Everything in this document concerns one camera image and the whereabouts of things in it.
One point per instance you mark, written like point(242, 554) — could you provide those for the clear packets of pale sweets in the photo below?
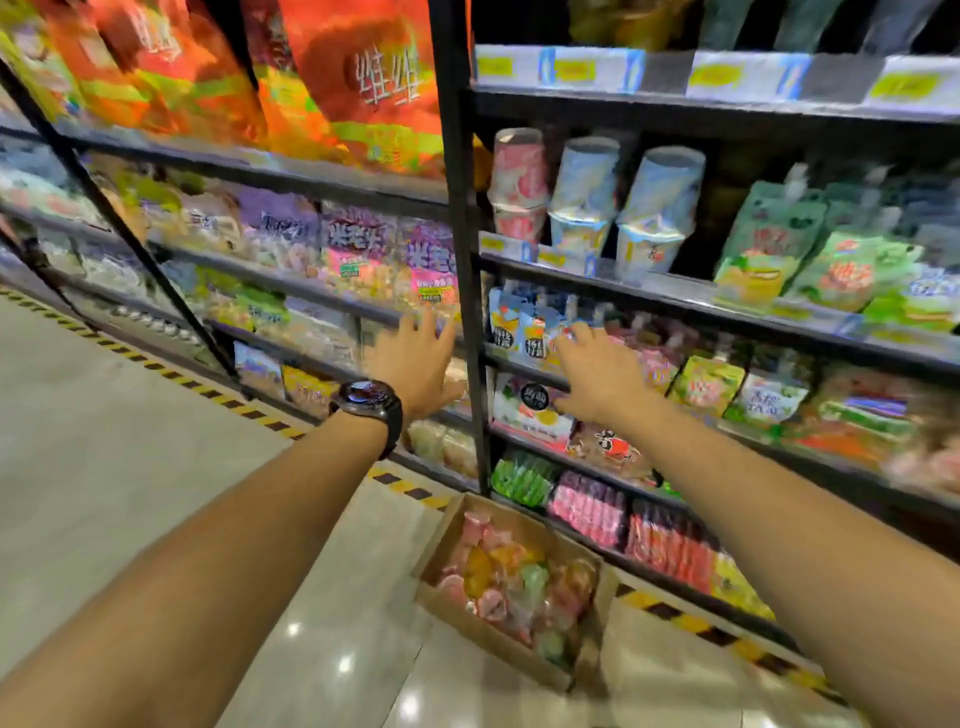
point(442, 448)

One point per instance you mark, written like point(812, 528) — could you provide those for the purple pink snack bag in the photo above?
point(358, 251)
point(429, 262)

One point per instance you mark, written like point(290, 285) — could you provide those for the purple white snack bag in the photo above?
point(281, 229)

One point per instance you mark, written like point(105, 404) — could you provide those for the orange green snack bags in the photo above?
point(855, 420)

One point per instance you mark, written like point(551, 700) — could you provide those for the black metal shelf rack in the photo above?
point(469, 300)
point(337, 189)

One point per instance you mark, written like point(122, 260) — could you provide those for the row of blue white cartons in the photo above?
point(517, 326)

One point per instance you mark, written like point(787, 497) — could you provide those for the person's right forearm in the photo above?
point(810, 555)

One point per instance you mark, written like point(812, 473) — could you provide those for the row of small white bottles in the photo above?
point(157, 324)

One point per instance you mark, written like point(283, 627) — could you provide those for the person's left thumb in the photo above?
point(456, 394)

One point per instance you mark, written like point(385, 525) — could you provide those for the person's right hand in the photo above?
point(607, 382)

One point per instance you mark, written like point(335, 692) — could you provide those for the pink snack packets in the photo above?
point(656, 364)

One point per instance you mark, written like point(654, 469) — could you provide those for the green yellow snack packet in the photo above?
point(705, 384)

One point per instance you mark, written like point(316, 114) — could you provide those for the large orange snack bag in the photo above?
point(90, 75)
point(375, 82)
point(289, 112)
point(187, 75)

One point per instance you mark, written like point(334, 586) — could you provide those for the yellow green candy bag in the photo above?
point(139, 199)

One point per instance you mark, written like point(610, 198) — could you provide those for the row of green spouted pouches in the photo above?
point(772, 247)

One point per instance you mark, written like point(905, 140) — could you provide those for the pile of colourful jelly cups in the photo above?
point(517, 585)

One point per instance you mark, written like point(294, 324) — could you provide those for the pale pink snack bags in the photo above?
point(930, 450)

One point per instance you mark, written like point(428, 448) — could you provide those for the yellow green snack bag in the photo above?
point(30, 60)

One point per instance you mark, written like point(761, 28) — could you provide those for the brown cardboard box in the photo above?
point(495, 637)

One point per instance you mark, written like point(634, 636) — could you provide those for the beige snack bag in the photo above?
point(210, 221)

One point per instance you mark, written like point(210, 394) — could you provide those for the row of red stick packs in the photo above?
point(671, 547)

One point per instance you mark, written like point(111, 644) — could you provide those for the person's left forearm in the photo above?
point(210, 570)

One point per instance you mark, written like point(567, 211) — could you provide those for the row of yellow stick packs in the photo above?
point(739, 586)

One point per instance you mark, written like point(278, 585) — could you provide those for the white green snack packet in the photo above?
point(769, 397)

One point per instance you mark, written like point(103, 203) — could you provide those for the black wristwatch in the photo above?
point(371, 405)

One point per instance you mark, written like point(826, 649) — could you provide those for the green yellow snack packets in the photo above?
point(244, 304)

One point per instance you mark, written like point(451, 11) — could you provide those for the white snack packets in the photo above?
point(112, 268)

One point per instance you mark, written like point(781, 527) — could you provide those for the row of green stick packs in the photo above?
point(523, 478)

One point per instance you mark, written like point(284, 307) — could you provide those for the person's right thumb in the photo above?
point(570, 407)

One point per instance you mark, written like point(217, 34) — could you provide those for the brown red snack packet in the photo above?
point(611, 450)

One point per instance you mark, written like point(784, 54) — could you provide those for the stack of blue paper cups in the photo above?
point(660, 210)
point(585, 195)

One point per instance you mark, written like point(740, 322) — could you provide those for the stack of pink paper cups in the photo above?
point(519, 176)

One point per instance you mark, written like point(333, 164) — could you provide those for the clear plastic snack packets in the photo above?
point(322, 334)

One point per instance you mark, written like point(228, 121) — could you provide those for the yellow black floor tape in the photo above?
point(225, 403)

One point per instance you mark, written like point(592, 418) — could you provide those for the row of dark snack bags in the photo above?
point(750, 22)

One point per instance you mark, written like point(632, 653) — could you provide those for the blue snack packet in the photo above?
point(257, 369)

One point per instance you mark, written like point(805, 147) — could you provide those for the white packet with black circle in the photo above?
point(525, 416)

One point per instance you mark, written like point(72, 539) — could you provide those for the row of pale snack packets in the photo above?
point(41, 184)

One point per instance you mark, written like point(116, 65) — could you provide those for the white price label strip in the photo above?
point(562, 69)
point(911, 84)
point(525, 251)
point(746, 75)

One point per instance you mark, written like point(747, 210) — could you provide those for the person's left hand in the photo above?
point(409, 375)

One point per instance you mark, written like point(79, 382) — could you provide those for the row of pink stick packs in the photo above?
point(589, 511)

